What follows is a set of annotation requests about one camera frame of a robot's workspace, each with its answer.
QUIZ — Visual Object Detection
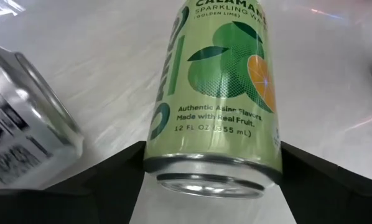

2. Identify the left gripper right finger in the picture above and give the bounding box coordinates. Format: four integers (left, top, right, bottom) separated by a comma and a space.
279, 140, 372, 224

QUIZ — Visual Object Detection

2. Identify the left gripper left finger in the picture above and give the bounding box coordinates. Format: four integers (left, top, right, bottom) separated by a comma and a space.
0, 140, 147, 224

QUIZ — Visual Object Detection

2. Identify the green sparkling water can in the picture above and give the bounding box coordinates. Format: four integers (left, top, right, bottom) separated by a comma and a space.
143, 0, 283, 200

